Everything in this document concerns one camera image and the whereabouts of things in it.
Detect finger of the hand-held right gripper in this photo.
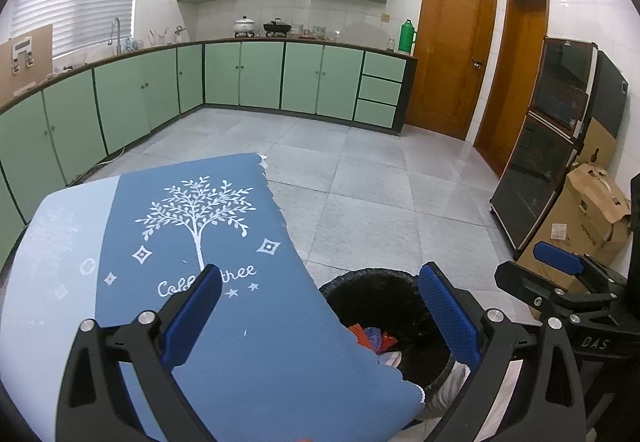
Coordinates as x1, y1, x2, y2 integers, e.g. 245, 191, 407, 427
495, 261, 581, 320
532, 241, 626, 285

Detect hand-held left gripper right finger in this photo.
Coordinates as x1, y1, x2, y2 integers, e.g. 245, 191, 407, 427
414, 262, 587, 442

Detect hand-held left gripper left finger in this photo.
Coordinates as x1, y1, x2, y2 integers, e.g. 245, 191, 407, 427
56, 265, 223, 442

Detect black trash bin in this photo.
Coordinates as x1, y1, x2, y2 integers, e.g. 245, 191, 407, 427
318, 267, 476, 425

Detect orange foam net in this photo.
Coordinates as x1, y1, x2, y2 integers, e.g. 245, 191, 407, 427
347, 322, 373, 348

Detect cardboard box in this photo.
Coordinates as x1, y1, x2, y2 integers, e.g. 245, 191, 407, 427
517, 162, 633, 290

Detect dark blue tree-print tablecloth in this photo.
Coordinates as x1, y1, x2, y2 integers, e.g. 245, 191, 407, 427
92, 152, 426, 442

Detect black glass cabinet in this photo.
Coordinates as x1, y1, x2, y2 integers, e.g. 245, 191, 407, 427
489, 36, 630, 259

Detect flat cardboard sheet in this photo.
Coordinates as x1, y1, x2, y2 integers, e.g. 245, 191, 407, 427
580, 117, 623, 173

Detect light blue tablecloth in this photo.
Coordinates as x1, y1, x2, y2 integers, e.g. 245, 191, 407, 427
0, 175, 121, 423

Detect closed wooden door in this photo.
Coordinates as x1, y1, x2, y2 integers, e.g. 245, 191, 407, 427
404, 0, 499, 140

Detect green lower kitchen cabinets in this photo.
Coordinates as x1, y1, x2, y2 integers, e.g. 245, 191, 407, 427
0, 41, 418, 268

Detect green thermos bottle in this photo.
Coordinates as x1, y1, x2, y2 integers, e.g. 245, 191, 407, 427
398, 19, 417, 54

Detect brown board with white clips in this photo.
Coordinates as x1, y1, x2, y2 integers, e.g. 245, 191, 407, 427
0, 24, 53, 96

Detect wooden door in frame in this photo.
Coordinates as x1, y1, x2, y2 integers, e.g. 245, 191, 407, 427
472, 0, 551, 180

